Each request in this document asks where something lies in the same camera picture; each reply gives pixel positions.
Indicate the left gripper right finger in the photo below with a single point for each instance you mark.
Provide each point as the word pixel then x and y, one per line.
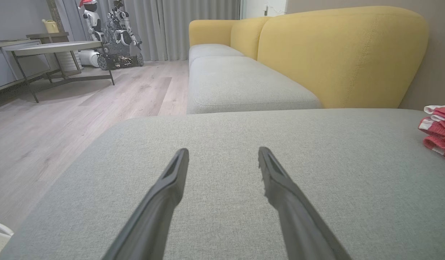
pixel 298 224

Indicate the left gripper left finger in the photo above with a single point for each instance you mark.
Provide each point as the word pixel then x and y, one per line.
pixel 157 209

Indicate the large grey sofa chaise cushion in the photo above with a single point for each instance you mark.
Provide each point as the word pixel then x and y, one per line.
pixel 226 133

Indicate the long grey sofa seat cushion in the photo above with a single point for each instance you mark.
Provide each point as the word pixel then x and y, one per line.
pixel 240 86

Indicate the black wheeled rover base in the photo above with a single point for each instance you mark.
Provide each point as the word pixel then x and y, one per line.
pixel 117 57

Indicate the white laundry basket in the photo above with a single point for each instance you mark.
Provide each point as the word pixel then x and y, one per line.
pixel 0 242

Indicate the white round appliance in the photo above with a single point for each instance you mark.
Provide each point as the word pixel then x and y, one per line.
pixel 88 57

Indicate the short grey sofa seat cushion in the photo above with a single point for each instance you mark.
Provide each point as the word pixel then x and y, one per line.
pixel 211 50

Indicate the white ribbed appliance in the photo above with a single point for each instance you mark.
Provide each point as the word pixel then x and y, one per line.
pixel 68 61

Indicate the wide yellow sofa backrest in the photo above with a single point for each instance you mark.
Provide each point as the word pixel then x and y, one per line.
pixel 345 54

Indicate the grey pleated curtain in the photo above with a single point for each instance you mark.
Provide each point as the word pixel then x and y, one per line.
pixel 179 29

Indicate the yellow sofa end backrest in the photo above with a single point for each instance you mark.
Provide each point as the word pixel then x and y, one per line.
pixel 211 30

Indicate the narrow yellow sofa backrest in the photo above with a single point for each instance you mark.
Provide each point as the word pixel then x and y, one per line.
pixel 247 36

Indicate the humanoid robot with santa hat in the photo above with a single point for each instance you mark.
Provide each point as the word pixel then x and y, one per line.
pixel 92 21

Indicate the dark wooden side table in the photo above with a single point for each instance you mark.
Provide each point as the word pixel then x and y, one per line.
pixel 48 36

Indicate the grey TV console cabinet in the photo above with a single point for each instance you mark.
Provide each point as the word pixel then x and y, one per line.
pixel 1 68

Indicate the yellow watering can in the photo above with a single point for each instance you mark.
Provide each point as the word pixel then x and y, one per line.
pixel 50 26

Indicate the white door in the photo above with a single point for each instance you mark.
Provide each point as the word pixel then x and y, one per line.
pixel 258 7

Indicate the grey metal-frame coffee table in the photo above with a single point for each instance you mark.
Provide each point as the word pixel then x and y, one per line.
pixel 52 47

